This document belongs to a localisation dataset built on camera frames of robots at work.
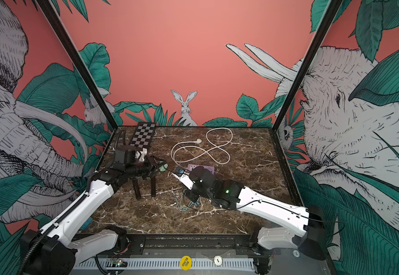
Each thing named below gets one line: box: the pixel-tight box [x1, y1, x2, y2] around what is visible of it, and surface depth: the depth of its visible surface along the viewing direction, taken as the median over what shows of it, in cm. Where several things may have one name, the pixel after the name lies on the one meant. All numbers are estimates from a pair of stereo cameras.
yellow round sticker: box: [180, 254, 193, 271], surface depth 71 cm
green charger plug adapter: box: [158, 163, 168, 172], surface depth 77 cm
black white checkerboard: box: [129, 122, 156, 152], surface depth 116 cm
